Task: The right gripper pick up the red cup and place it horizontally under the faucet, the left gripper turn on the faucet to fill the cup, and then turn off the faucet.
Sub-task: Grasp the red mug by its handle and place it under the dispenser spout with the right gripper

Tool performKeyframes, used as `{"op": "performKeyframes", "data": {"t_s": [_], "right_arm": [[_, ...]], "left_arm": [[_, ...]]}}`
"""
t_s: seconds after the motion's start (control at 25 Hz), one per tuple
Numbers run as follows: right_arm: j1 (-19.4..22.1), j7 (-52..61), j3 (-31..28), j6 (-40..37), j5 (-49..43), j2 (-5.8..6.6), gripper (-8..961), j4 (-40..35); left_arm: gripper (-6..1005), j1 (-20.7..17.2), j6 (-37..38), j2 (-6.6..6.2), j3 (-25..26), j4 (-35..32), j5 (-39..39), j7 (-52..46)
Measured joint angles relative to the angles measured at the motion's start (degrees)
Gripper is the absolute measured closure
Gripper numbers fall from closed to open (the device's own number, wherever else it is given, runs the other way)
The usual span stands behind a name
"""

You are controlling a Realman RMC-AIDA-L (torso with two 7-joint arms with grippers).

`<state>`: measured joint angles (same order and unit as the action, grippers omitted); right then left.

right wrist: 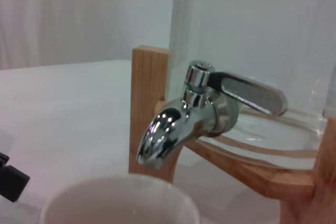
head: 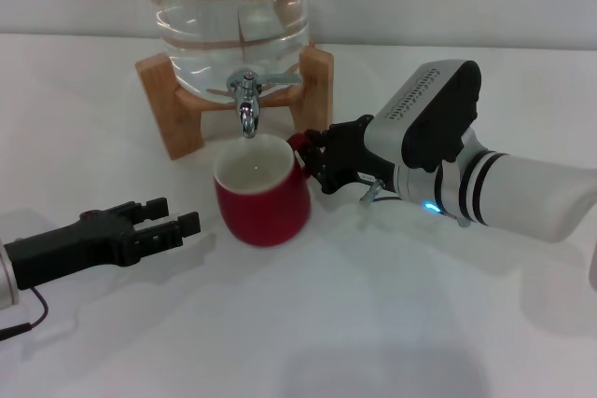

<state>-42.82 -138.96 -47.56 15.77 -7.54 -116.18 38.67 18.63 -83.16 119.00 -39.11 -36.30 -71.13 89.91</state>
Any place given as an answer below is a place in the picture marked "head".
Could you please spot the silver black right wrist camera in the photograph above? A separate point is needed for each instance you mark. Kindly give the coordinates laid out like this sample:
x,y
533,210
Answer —
x,y
434,113

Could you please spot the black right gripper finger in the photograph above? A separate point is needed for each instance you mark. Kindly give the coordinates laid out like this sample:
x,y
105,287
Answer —
x,y
313,162
318,138

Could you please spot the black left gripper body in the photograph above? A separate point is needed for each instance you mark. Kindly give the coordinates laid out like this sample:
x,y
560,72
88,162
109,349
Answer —
x,y
70,244

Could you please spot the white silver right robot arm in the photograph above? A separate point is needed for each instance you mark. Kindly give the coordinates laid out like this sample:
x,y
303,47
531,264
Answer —
x,y
527,193

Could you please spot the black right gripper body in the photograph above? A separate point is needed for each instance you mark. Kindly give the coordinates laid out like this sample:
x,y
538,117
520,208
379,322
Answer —
x,y
350,151

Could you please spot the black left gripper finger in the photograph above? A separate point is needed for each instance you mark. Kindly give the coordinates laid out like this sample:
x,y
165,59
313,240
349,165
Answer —
x,y
156,208
189,225

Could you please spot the chrome faucet tap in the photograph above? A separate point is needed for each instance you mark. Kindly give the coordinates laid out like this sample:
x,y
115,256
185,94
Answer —
x,y
246,109

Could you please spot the red cup with white inside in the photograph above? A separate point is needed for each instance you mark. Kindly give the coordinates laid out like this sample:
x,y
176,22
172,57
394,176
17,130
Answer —
x,y
261,216

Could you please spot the wooden dispenser stand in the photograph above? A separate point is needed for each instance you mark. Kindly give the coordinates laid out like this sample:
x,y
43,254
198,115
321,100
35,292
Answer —
x,y
317,90

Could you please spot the clear glass water dispenser jar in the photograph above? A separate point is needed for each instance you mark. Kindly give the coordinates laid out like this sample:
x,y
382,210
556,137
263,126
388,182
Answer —
x,y
224,20

